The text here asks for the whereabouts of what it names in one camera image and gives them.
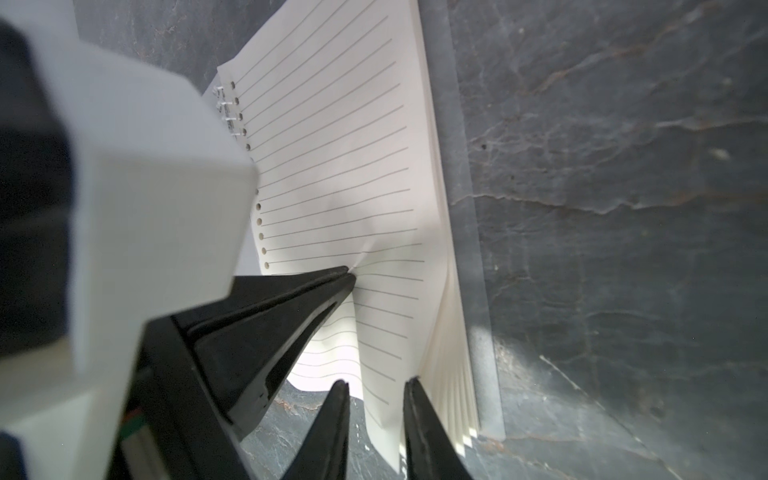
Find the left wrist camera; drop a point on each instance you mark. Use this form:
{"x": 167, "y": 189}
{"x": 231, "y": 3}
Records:
{"x": 124, "y": 198}

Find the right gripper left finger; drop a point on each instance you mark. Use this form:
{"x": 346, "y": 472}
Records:
{"x": 323, "y": 454}

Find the white lined spiral notebook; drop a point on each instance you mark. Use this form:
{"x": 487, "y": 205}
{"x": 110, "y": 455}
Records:
{"x": 332, "y": 102}

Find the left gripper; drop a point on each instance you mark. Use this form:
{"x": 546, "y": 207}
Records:
{"x": 245, "y": 346}

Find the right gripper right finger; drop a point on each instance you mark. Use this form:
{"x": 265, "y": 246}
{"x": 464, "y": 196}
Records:
{"x": 429, "y": 452}

